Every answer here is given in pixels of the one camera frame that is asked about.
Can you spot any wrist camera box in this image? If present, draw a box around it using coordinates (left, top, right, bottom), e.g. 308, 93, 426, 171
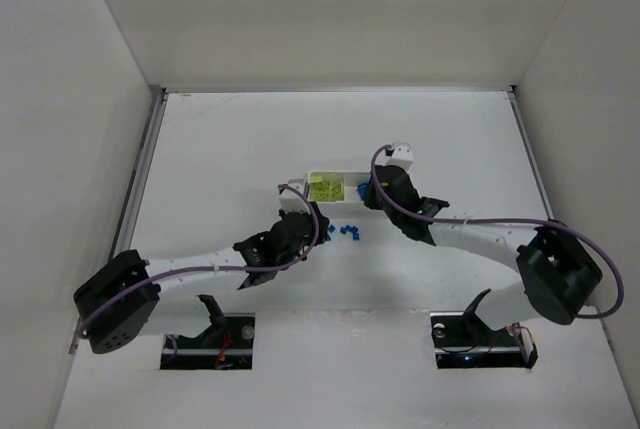
278, 179, 310, 214
385, 142, 414, 172

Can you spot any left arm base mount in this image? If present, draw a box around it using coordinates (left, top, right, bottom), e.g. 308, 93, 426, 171
159, 295, 256, 371

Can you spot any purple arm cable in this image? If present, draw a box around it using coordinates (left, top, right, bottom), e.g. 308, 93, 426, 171
77, 182, 322, 340
369, 145, 625, 320

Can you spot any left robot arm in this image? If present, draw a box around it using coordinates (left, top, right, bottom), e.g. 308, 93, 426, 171
73, 204, 330, 354

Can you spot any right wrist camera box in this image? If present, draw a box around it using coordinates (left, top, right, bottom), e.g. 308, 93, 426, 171
385, 142, 414, 172

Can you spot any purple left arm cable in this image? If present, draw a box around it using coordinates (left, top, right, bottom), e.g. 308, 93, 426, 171
77, 182, 322, 340

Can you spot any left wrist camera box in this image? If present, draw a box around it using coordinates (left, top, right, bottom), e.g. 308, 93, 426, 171
278, 179, 310, 214

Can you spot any white divided sorting tray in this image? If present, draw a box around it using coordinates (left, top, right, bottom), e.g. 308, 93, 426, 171
307, 170, 370, 205

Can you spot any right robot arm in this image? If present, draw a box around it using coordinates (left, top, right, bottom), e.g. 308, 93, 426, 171
365, 164, 603, 330

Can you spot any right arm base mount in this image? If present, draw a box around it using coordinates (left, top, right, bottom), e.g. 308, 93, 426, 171
430, 289, 539, 370

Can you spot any blue lego pile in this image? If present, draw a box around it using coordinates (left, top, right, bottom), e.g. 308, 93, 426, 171
326, 224, 360, 241

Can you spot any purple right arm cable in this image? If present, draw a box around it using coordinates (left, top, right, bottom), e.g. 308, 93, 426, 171
369, 145, 625, 320

